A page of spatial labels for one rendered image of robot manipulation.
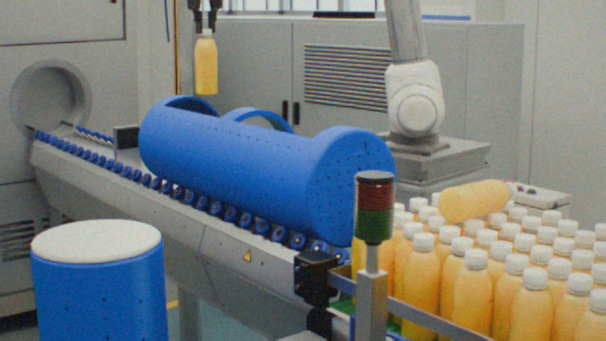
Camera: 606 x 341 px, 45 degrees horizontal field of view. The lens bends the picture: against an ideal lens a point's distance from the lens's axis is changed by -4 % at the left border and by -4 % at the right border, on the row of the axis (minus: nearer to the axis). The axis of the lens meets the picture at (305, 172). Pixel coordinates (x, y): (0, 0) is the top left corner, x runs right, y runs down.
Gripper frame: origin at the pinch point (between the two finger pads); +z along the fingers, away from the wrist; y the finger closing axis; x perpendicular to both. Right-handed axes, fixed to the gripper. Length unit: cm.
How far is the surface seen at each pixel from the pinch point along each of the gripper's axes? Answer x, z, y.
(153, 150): 0.3, 37.9, 19.5
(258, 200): 56, 43, 19
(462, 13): -25, -2, -150
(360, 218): 121, 28, 44
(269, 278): 60, 62, 19
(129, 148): -49, 46, 6
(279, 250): 61, 55, 17
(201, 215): 23, 54, 16
